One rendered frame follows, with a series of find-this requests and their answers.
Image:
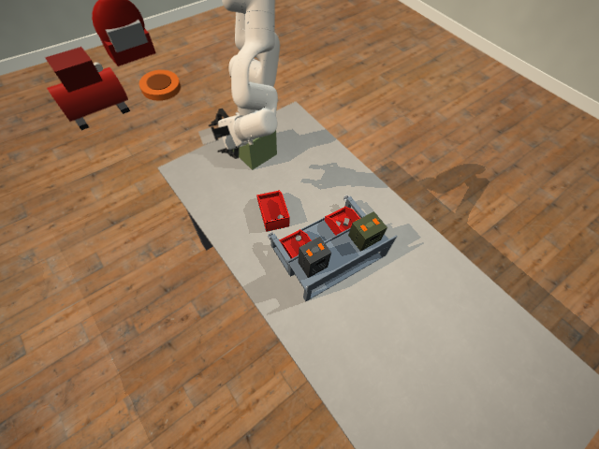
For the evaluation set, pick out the grey metal shelf rack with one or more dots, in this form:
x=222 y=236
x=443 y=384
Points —
x=343 y=250

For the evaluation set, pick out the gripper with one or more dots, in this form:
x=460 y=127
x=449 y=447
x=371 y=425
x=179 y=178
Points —
x=231 y=141

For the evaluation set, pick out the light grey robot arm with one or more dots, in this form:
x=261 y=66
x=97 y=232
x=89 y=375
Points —
x=255 y=26

